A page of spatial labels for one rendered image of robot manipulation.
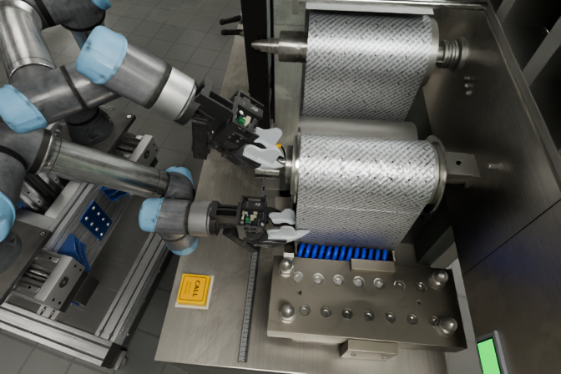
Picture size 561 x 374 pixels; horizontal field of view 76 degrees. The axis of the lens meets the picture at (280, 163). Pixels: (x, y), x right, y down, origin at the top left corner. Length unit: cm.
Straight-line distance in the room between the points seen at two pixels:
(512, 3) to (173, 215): 73
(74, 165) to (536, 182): 82
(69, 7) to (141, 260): 116
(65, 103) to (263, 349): 66
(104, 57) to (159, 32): 280
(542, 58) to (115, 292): 169
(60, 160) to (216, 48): 233
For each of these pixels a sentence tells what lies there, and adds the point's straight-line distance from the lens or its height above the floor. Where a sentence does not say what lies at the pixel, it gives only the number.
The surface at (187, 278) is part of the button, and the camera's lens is 97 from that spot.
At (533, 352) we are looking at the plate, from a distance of 63.
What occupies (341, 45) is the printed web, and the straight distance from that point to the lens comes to 74.
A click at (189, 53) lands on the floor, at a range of 306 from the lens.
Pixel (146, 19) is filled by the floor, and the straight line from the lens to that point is 354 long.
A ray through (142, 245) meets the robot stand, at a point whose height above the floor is 21.
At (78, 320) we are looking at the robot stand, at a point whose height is 21.
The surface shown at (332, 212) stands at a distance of 72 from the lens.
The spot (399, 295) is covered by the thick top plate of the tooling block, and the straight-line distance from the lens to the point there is 86.
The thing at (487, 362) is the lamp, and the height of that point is 118.
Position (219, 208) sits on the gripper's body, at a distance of 76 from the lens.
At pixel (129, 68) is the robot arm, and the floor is 150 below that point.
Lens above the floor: 182
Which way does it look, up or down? 55 degrees down
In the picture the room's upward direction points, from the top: straight up
